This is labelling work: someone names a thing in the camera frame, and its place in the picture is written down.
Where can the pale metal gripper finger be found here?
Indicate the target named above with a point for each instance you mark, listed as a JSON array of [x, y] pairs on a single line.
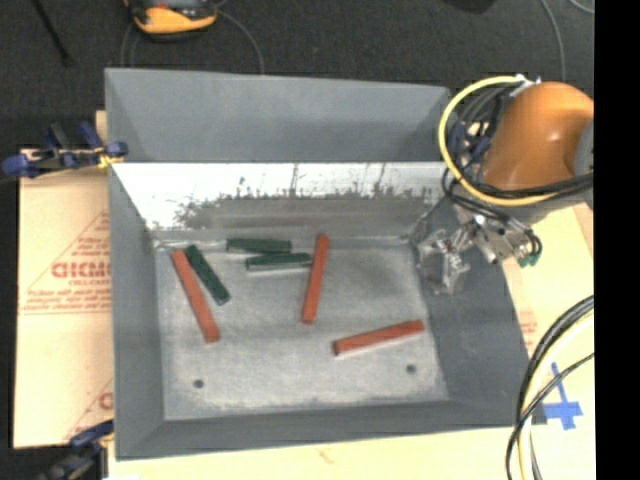
[[452, 274], [434, 254]]

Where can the red-brown flat block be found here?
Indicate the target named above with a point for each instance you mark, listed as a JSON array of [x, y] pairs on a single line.
[[378, 337], [195, 295], [315, 278]]

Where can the dark green flat block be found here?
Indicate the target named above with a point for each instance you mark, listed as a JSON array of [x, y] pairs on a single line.
[[278, 261], [207, 274], [259, 245]]

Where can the grey metal bin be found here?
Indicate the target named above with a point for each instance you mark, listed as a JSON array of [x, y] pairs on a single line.
[[280, 358]]

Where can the brown cardboard board red print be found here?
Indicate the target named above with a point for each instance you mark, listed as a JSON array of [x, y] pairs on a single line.
[[60, 318]]

